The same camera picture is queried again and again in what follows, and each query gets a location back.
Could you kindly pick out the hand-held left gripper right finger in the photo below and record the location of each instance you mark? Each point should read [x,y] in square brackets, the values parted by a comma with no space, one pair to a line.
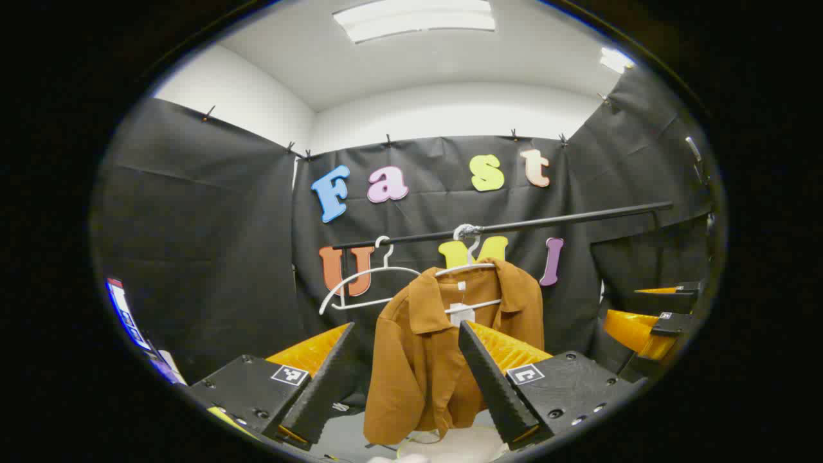
[495,386]

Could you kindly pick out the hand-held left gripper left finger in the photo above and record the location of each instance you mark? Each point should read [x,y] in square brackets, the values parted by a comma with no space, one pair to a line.
[321,392]

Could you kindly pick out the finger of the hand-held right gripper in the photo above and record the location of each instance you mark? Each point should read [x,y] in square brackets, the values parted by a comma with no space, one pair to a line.
[672,325]
[669,301]

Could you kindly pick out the white laundry hamper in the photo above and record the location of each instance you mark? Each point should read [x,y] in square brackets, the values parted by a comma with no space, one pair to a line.
[463,445]

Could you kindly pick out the brown shirt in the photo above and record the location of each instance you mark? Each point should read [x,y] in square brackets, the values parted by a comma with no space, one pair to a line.
[418,360]

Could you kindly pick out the white plastic hanger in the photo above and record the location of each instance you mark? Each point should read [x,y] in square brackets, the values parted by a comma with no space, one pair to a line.
[386,268]
[460,269]

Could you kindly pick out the silver tape wrap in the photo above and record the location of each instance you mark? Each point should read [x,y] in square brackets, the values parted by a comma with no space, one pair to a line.
[468,230]

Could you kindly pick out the black backdrop cloth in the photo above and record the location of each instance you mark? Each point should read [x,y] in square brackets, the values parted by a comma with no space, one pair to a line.
[212,257]

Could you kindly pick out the row of black clips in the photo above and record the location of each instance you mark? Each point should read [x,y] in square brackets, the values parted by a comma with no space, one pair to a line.
[388,140]

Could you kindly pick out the black clothes rail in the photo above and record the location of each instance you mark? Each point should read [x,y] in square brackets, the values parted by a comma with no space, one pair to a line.
[566,218]

